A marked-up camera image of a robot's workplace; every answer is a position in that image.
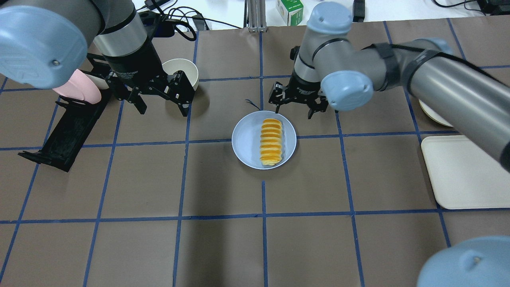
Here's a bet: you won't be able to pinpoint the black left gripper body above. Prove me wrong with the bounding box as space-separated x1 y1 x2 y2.
106 70 195 103

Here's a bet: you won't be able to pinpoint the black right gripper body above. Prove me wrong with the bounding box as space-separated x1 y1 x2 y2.
269 82 329 113

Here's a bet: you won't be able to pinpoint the yellow ridged bread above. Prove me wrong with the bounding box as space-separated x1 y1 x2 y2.
260 118 283 166

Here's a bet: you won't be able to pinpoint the light blue round plate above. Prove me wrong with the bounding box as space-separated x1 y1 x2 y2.
231 110 297 170

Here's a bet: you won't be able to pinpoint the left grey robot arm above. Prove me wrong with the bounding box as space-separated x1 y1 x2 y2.
0 0 195 116

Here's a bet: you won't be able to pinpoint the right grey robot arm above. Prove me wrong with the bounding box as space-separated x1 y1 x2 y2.
269 2 510 170

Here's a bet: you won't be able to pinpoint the pink plate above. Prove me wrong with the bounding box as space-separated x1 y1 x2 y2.
53 69 107 104

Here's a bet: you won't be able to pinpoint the cream round plate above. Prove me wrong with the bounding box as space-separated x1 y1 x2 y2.
418 100 453 128

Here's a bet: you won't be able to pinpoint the white paper cup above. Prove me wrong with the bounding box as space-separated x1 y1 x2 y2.
162 59 199 91

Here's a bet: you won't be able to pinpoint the black dish rack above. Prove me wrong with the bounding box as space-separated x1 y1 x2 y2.
18 53 113 173

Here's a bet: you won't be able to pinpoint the green white box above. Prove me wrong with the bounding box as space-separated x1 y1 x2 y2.
276 0 304 26

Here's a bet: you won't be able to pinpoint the cream square tray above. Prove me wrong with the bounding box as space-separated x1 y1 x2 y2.
421 136 510 210

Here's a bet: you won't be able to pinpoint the black cables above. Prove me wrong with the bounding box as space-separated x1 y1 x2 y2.
137 0 243 41

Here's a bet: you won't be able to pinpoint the aluminium frame post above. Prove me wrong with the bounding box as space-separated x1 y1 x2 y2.
243 0 267 33

